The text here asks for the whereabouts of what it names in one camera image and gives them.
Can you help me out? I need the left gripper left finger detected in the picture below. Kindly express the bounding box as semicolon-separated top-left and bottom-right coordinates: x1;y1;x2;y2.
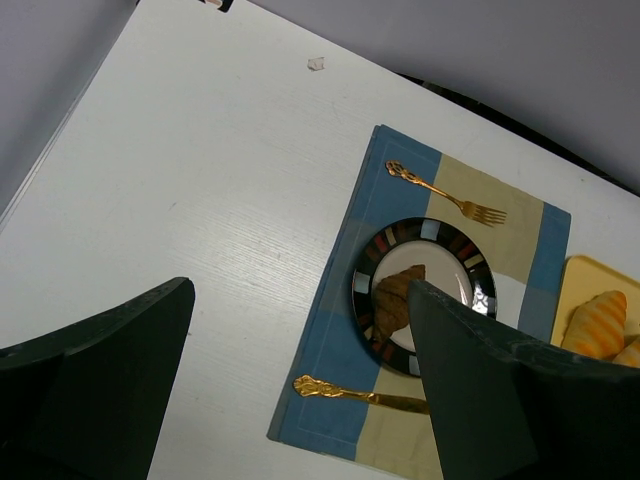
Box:
1;277;195;479

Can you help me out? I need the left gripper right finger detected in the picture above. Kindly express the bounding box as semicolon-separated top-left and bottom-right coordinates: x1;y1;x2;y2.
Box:
408;280;639;479

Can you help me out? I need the brown chocolate croissant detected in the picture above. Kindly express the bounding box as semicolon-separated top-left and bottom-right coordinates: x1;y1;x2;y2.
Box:
372;264;426;342

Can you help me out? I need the orange striped croissant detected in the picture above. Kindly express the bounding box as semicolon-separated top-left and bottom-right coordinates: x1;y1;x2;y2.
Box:
561;290;627;360

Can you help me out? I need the yellow plastic tray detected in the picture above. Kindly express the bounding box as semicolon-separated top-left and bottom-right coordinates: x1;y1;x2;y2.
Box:
551;255;639;346

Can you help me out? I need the striped rim ceramic plate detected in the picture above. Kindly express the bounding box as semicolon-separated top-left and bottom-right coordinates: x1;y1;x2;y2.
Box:
351;217;497;377

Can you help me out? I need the blue and tan placemat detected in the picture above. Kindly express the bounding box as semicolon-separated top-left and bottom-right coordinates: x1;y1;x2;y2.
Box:
268;125;571;479

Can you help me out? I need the gold fork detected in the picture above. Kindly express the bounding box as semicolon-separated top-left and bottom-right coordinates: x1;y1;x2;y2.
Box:
385;160;507;227

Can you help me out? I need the gold knife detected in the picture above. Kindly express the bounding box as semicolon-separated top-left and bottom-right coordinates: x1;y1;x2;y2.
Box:
293;375;430;415

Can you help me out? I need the left blue corner label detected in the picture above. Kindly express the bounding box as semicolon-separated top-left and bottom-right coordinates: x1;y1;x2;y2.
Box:
201;0;234;13

